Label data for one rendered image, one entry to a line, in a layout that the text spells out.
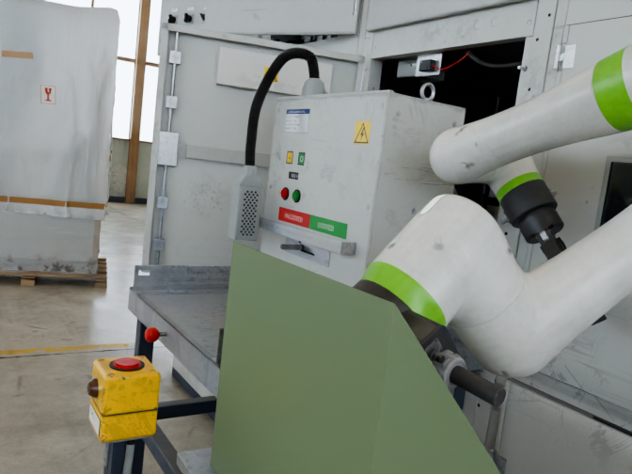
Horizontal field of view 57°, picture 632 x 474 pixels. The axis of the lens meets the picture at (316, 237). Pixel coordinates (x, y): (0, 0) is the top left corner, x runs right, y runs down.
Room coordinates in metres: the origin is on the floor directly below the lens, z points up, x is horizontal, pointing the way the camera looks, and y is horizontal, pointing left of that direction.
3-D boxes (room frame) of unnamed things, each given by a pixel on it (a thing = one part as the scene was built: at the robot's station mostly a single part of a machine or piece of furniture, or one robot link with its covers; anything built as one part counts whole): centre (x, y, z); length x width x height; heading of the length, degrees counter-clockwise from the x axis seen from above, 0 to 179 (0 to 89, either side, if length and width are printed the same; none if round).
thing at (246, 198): (1.57, 0.19, 1.09); 0.08 x 0.05 x 0.17; 123
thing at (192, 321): (1.44, 0.02, 0.82); 0.68 x 0.62 x 0.06; 123
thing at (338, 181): (1.44, 0.02, 1.15); 0.48 x 0.01 x 0.48; 33
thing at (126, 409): (0.83, 0.25, 0.85); 0.08 x 0.08 x 0.10; 33
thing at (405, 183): (1.58, -0.19, 1.15); 0.51 x 0.50 x 0.48; 123
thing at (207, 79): (1.86, 0.22, 1.21); 0.63 x 0.07 x 0.74; 104
